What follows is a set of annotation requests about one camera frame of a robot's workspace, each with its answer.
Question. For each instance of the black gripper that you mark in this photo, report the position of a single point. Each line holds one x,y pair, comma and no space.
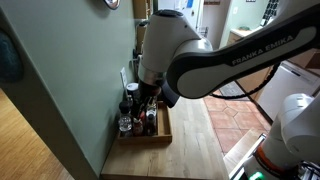
150,90

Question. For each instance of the brown bottle with white cap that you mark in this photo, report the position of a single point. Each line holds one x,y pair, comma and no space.
137,127

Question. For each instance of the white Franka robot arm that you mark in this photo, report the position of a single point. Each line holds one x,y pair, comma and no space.
233,56

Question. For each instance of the dark bottle with white cap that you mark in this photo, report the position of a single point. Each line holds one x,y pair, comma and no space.
150,123

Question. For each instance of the clear glass bottle black cap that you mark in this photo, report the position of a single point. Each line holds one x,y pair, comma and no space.
125,121

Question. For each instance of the wooden spice tray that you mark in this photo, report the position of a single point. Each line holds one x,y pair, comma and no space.
164,128

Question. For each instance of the white lid dark jar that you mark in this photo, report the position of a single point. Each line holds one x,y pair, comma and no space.
132,88

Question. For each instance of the light wooden robot stand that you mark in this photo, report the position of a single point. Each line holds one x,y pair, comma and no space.
241,148

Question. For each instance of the white refrigerator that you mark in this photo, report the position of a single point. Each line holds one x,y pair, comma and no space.
195,11

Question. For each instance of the white dishwasher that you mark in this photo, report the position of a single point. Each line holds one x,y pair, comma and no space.
286,90

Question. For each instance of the brown cardboard box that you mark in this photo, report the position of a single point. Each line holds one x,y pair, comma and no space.
310,59

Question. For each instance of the white wall outlet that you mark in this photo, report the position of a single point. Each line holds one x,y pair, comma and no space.
123,77

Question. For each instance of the round wall clock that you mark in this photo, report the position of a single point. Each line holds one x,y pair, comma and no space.
111,3

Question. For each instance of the dark blue round wall object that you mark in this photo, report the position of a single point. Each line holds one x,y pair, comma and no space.
9,61

